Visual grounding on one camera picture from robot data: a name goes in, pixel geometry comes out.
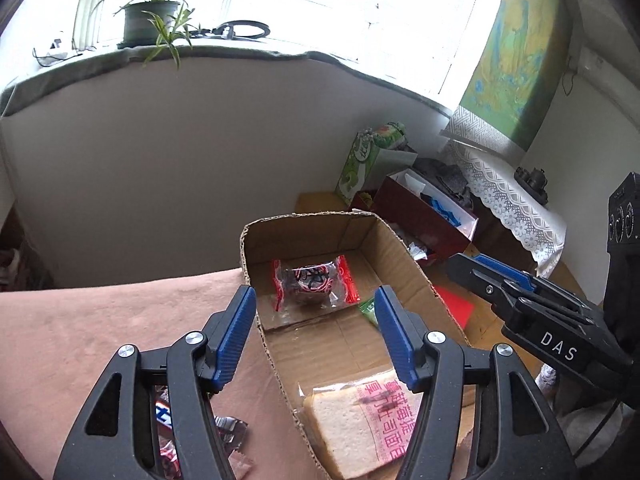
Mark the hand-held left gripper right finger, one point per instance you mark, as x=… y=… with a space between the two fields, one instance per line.
x=395 y=340

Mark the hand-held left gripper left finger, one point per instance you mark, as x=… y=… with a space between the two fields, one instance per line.
x=232 y=340

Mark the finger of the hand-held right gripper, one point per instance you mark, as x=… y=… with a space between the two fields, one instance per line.
x=500 y=265
x=475 y=280

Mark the green snack packet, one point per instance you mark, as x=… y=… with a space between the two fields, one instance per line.
x=370 y=311

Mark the brown cardboard box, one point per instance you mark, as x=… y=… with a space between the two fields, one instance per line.
x=345 y=340

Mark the sliced bread packet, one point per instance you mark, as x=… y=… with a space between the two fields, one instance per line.
x=345 y=425

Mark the red-edged chocolate cake packet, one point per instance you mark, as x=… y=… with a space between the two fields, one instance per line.
x=312 y=280

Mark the brown chocolate bar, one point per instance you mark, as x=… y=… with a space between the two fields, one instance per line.
x=165 y=425

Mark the red paper sheet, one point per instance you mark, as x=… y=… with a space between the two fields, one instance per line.
x=457 y=307

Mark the white lace tablecloth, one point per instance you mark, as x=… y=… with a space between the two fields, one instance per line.
x=500 y=195

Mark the blue plastic item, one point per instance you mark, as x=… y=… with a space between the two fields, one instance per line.
x=447 y=210

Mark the dark red box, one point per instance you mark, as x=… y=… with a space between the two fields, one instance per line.
x=415 y=217

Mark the dark teapot set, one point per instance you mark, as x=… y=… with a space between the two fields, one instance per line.
x=532 y=178

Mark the grey cloth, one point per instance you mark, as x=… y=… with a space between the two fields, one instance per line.
x=440 y=172

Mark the pink snack packet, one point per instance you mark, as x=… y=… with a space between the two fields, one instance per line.
x=242 y=467

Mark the green printed carton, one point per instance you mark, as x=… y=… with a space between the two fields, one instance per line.
x=357 y=170

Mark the white window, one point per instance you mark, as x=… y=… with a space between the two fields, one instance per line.
x=325 y=5

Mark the potted spider plant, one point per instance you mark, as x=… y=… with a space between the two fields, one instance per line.
x=150 y=22

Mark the white power strip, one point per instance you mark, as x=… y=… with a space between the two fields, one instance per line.
x=57 y=50

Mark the green wall scroll painting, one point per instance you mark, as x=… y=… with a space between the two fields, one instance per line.
x=520 y=60

